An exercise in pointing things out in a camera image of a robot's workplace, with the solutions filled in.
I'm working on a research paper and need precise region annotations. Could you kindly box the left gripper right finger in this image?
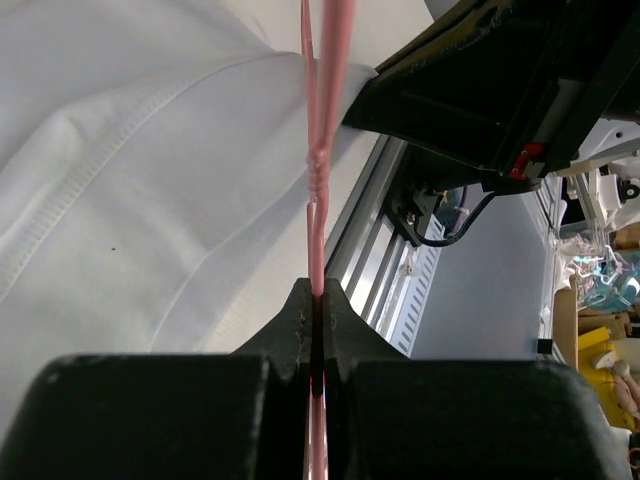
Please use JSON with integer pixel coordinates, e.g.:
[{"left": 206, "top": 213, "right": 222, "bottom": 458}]
[{"left": 323, "top": 279, "right": 631, "bottom": 479}]

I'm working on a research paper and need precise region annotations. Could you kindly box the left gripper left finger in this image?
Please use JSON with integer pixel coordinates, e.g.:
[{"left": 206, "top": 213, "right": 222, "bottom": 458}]
[{"left": 1, "top": 279, "right": 311, "bottom": 479}]

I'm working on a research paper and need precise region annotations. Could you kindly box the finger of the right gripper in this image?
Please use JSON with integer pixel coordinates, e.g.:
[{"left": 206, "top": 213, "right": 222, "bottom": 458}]
[{"left": 343, "top": 1, "right": 555, "bottom": 174}]

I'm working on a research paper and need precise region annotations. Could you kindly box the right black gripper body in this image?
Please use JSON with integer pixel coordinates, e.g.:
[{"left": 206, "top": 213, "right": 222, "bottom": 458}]
[{"left": 479, "top": 1, "right": 639, "bottom": 193}]

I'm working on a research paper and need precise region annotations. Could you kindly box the pink wire hanger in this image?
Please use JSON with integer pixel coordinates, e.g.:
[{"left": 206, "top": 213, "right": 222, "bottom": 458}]
[{"left": 300, "top": 1, "right": 356, "bottom": 479}]

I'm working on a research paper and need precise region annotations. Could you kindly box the white skirt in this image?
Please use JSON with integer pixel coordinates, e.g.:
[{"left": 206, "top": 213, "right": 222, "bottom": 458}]
[{"left": 0, "top": 0, "right": 379, "bottom": 391}]

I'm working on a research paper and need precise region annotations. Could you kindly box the right black mount plate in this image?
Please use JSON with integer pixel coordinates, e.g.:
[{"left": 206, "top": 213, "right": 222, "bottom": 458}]
[{"left": 384, "top": 147, "right": 494, "bottom": 248}]

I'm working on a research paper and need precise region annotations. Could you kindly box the perforated cable tray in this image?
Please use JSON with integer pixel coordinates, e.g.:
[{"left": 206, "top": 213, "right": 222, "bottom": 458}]
[{"left": 389, "top": 244, "right": 444, "bottom": 357}]

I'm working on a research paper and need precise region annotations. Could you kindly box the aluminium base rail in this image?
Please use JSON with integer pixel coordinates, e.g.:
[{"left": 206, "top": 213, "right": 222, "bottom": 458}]
[{"left": 324, "top": 136, "right": 406, "bottom": 339}]

